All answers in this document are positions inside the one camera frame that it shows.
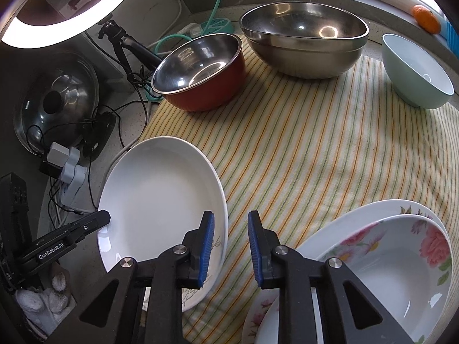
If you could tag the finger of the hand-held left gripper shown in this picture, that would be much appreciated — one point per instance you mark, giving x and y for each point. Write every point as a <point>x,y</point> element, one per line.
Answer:
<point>89,224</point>

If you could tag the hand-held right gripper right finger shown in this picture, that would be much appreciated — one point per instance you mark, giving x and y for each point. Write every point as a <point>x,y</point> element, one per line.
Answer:
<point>254,247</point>

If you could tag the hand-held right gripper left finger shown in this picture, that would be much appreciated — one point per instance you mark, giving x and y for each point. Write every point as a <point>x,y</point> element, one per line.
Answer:
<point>208,247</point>

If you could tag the white oval plate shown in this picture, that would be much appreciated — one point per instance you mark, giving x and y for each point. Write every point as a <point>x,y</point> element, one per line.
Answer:
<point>154,193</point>

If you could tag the shallow floral plate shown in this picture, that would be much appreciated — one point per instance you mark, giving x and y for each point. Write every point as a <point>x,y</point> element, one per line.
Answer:
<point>358,215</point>

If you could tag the deep floral plate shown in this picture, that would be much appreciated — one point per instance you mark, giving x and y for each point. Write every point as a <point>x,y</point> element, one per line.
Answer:
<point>394,276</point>

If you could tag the red steel bowl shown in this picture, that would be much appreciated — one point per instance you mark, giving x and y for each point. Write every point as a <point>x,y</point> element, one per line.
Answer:
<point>215,93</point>

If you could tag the large steel bowl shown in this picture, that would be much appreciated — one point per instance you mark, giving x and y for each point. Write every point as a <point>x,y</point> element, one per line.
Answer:
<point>304,61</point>

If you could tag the person's left hand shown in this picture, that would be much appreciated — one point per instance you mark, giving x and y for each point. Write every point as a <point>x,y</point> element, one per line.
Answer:
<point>36,301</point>

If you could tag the white power strip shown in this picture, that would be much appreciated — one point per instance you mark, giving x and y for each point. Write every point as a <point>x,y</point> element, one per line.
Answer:
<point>73,175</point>

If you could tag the white power adapter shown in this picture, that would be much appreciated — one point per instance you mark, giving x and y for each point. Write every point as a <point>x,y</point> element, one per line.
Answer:
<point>56,154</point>

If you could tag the black plastic box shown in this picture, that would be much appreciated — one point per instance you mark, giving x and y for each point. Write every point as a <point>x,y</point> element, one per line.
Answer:
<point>102,132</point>

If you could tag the yellow striped cloth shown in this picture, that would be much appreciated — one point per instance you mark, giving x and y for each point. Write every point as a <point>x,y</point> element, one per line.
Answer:
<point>304,143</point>

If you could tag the black tripod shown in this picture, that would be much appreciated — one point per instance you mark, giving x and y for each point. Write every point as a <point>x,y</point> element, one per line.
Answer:
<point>120,48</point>

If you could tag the white plug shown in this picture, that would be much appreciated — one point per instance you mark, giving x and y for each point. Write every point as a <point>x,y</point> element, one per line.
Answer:
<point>192,30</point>

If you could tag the teal round power strip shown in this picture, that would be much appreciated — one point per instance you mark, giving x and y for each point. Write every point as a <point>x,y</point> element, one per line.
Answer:
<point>218,27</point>

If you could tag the light green bowl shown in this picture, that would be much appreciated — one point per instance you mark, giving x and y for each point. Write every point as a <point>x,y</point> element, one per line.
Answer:
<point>412,89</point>

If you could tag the orange tangerine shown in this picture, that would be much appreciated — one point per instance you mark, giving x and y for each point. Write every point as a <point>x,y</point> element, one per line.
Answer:
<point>426,19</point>

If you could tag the blue ribbed cup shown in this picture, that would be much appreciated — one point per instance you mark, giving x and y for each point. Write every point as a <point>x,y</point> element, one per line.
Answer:
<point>446,32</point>

